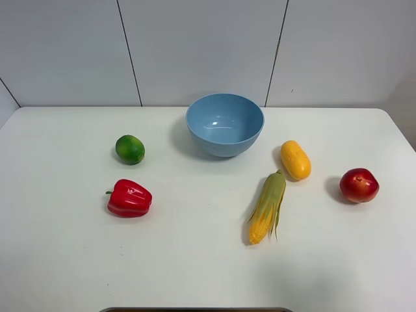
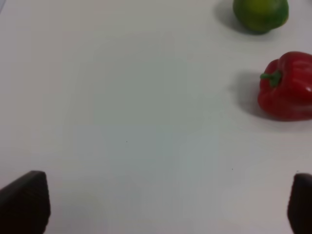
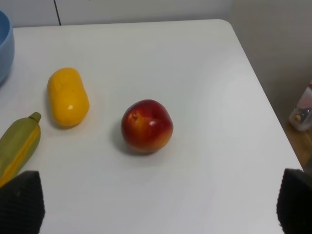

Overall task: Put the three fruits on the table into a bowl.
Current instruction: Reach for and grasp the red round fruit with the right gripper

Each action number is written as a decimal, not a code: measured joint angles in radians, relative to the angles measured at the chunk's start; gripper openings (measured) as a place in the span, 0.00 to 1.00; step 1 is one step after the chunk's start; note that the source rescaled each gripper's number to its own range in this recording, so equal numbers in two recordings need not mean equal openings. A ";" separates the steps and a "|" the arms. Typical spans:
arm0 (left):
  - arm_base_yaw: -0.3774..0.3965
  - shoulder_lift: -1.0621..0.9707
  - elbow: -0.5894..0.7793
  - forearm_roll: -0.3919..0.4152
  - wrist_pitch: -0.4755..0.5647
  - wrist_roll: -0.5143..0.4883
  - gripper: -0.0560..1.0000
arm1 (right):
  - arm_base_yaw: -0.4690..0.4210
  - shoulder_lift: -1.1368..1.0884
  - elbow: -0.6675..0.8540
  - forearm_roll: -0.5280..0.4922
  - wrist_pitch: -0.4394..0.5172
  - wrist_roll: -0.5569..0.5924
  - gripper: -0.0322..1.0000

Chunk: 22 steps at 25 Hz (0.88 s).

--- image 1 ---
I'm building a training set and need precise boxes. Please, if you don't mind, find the green lime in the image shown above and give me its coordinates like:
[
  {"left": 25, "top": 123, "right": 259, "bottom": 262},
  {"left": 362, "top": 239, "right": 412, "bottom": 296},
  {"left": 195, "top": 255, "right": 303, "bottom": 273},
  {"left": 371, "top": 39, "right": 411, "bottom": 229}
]
[{"left": 115, "top": 135, "right": 145, "bottom": 165}]

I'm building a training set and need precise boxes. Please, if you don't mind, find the yellow mango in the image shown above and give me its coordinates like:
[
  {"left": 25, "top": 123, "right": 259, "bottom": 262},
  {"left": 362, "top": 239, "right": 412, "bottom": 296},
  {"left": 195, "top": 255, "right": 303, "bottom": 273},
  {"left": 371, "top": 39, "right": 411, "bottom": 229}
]
[{"left": 280, "top": 140, "right": 311, "bottom": 181}]

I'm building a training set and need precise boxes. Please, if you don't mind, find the red peach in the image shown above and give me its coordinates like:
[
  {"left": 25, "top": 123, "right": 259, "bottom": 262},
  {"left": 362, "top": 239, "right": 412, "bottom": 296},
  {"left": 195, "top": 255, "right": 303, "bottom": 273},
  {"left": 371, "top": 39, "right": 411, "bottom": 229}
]
[{"left": 339, "top": 168, "right": 380, "bottom": 203}]

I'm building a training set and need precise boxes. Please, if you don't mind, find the blue plastic bowl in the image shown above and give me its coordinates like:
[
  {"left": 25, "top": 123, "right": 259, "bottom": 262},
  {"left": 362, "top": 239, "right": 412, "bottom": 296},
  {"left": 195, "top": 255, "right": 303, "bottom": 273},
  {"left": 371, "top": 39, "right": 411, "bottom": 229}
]
[{"left": 185, "top": 94, "right": 265, "bottom": 158}]

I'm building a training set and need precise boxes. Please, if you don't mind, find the corn cob with husk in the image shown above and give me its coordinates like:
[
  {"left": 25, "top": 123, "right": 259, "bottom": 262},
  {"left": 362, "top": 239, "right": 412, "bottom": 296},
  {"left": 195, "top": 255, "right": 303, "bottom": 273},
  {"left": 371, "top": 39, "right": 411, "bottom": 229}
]
[{"left": 248, "top": 170, "right": 287, "bottom": 245}]

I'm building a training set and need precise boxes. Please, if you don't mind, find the red bell pepper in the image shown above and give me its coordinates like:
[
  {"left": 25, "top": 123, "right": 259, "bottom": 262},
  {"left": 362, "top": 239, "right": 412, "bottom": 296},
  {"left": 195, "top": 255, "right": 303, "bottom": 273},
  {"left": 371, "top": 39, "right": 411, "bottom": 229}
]
[{"left": 106, "top": 179, "right": 153, "bottom": 218}]

